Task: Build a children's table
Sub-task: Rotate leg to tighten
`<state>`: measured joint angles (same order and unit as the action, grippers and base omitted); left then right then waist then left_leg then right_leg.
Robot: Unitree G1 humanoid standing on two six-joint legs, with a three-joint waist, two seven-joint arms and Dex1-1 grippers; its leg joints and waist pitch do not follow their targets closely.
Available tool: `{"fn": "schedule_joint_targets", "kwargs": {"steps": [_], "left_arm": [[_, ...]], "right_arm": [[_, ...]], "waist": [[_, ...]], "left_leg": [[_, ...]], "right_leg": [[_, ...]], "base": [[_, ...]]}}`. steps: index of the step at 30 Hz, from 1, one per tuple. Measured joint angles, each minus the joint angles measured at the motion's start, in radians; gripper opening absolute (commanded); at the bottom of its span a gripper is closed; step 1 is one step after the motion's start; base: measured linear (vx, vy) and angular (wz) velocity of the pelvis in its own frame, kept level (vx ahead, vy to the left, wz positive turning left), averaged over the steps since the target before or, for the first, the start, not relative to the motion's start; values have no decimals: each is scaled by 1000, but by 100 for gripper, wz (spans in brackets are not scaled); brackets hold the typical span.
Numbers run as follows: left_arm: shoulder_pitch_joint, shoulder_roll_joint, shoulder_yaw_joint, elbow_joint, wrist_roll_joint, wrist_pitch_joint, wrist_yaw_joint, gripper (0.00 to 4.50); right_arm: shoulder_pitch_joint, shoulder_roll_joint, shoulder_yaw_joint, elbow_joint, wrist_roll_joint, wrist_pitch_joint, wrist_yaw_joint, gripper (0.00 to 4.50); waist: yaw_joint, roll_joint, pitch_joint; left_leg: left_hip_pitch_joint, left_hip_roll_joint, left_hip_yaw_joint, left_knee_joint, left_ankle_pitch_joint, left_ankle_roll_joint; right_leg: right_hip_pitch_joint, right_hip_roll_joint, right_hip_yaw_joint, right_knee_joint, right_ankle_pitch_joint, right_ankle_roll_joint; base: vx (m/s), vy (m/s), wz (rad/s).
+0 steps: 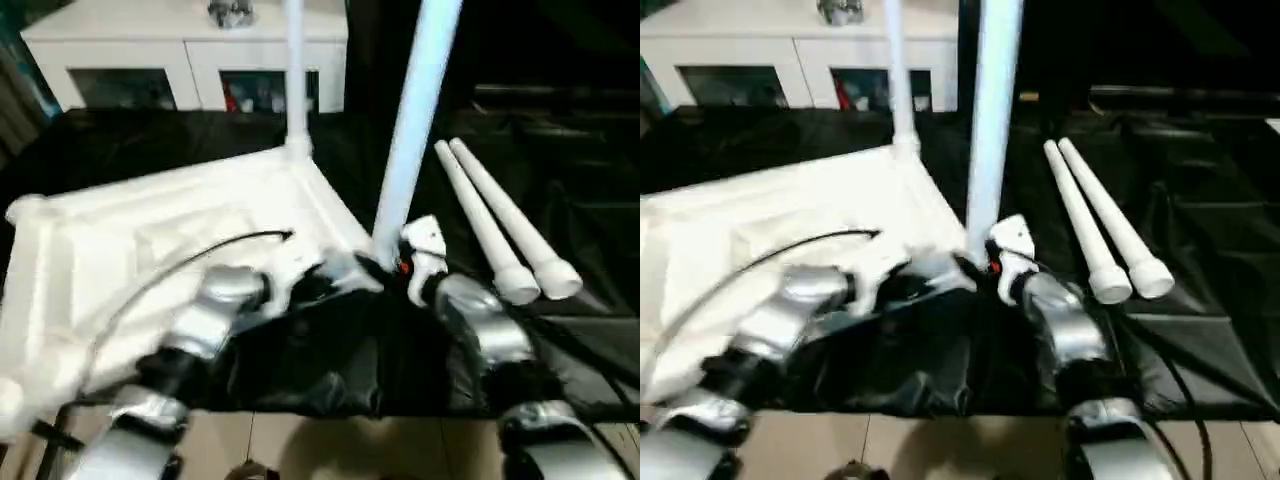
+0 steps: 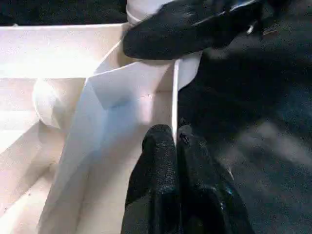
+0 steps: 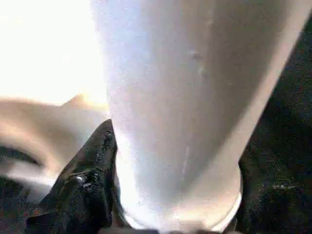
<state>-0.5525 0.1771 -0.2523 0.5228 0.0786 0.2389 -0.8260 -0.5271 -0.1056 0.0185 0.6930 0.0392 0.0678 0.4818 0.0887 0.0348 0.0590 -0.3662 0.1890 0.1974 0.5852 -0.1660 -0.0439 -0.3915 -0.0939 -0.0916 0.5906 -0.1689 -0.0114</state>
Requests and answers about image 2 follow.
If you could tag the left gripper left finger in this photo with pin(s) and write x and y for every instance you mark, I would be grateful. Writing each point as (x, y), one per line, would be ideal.
(156, 182)

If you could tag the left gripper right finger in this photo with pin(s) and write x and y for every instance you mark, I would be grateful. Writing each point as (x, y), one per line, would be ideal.
(207, 195)

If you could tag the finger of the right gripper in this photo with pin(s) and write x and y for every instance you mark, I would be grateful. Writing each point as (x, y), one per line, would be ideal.
(182, 31)

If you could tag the white plastic table leg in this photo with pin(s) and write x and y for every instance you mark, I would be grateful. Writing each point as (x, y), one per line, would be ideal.
(141, 9)

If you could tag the white plastic table top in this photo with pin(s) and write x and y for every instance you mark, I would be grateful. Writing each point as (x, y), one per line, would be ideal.
(61, 122)

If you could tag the black work mat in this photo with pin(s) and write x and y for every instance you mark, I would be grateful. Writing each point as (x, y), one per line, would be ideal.
(256, 109)

